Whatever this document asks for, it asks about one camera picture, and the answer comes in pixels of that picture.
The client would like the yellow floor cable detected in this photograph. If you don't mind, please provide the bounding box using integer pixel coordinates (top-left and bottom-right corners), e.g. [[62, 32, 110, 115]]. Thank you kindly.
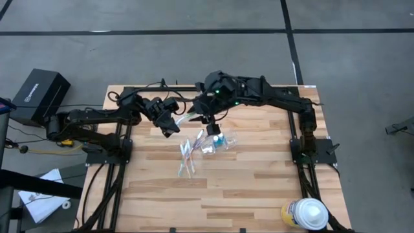
[[27, 144, 84, 155]]

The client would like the black cardboard box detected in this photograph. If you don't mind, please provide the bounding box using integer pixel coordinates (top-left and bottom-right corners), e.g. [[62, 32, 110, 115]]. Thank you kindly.
[[9, 68, 72, 129]]

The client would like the teal toothbrush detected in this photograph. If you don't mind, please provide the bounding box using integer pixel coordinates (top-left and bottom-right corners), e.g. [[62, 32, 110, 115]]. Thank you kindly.
[[175, 112, 190, 128]]

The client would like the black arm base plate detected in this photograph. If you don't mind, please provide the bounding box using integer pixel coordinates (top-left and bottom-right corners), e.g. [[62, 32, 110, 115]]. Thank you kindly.
[[85, 138, 134, 166], [289, 138, 338, 165]]

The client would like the black aluminium table frame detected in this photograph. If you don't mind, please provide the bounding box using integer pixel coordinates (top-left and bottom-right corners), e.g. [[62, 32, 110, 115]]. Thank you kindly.
[[76, 84, 356, 233]]

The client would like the yellow wipes canister white lid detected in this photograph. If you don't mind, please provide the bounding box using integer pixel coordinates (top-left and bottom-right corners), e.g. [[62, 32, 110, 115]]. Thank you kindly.
[[280, 197, 330, 232]]

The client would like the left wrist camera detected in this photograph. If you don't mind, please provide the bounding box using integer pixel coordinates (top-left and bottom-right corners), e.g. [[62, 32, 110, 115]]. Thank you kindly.
[[162, 96, 180, 113]]

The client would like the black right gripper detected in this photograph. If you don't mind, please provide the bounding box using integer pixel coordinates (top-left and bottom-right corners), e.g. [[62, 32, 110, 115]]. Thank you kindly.
[[186, 70, 242, 126]]

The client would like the black stand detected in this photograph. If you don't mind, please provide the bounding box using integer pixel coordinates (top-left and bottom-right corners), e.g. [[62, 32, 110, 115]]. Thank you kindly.
[[0, 96, 83, 233]]

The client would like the orange yellow toothbrush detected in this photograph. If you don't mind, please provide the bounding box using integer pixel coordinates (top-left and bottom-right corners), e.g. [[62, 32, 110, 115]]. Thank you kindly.
[[184, 138, 192, 179]]

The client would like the white paper sheet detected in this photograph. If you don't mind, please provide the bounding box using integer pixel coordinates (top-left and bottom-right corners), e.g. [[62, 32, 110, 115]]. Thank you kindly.
[[17, 168, 71, 225]]

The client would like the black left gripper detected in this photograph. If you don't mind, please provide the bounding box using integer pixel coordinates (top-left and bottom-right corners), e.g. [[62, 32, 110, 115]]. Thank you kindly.
[[143, 96, 181, 139]]

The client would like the clear acrylic organizer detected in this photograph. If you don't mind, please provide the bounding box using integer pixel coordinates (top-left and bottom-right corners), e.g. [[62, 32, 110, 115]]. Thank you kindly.
[[199, 128, 237, 155]]

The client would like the purple toothbrush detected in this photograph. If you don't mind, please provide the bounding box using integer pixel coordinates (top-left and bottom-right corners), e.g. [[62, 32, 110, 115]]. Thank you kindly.
[[193, 129, 206, 150]]

